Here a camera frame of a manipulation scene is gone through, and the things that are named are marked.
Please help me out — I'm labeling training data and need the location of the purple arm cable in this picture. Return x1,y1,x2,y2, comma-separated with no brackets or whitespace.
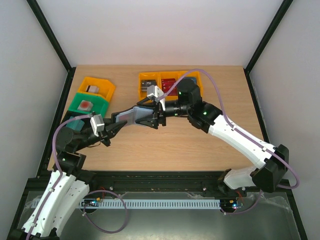
26,113,97,240
159,69,301,189

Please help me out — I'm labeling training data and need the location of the yellow bin with red cards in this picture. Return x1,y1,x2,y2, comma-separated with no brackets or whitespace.
158,71,180,101

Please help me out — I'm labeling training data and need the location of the blue card stack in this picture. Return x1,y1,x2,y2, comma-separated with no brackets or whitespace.
185,76,197,84

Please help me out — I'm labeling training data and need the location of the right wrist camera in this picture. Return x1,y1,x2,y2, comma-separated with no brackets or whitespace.
146,85,166,111

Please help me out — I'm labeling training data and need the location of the red round card stack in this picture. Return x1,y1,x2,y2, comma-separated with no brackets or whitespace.
77,100,93,112

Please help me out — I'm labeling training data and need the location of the silver card stack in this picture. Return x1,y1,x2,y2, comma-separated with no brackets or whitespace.
86,85,100,94

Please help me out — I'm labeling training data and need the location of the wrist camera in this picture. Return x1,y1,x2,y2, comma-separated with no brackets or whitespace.
146,85,166,111
90,114,105,137

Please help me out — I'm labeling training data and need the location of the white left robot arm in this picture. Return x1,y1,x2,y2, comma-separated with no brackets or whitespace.
8,113,127,240

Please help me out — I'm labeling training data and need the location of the black card stack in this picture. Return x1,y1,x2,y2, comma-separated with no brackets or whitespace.
140,79,157,92

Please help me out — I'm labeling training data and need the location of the teal card stack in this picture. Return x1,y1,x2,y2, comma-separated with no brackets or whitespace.
65,119,85,132

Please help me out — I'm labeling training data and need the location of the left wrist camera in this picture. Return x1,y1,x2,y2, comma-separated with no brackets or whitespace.
90,114,105,137

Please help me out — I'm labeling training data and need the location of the yellow bin with black cards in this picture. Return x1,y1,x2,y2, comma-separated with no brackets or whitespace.
138,72,160,100

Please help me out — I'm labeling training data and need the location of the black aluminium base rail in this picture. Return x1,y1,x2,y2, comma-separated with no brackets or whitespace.
24,170,291,196

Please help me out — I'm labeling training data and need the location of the white slotted cable duct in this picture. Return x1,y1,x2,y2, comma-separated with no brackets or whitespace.
79,199,221,210

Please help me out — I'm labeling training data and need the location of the green bin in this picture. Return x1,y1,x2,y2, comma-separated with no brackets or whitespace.
68,93,109,117

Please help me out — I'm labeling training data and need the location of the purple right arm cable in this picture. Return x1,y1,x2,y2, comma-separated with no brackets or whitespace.
159,69,301,189

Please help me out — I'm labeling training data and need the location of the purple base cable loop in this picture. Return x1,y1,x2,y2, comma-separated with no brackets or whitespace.
81,189,129,233

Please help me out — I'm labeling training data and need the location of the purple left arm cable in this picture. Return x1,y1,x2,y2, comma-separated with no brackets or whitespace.
26,113,97,240

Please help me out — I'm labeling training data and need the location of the black left rear frame post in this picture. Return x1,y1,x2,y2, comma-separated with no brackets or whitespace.
26,0,73,72

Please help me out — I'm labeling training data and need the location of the black frame post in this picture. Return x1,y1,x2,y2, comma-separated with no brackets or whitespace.
244,0,295,72
26,0,73,72

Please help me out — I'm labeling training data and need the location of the yellow bin left side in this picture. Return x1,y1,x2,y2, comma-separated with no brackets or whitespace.
77,76,116,102

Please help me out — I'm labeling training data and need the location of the black card holder wallet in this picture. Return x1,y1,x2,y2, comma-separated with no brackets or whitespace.
111,106,137,126

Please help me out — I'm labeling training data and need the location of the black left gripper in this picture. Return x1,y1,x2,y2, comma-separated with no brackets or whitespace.
74,118,128,152

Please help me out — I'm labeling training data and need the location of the yellow bin with blue cards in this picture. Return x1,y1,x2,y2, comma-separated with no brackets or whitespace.
185,71,204,96

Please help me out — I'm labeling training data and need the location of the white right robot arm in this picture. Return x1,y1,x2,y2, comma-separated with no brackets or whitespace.
134,78,289,196

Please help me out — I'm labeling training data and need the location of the black right rear frame post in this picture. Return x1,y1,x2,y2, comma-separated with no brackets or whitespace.
244,0,295,72

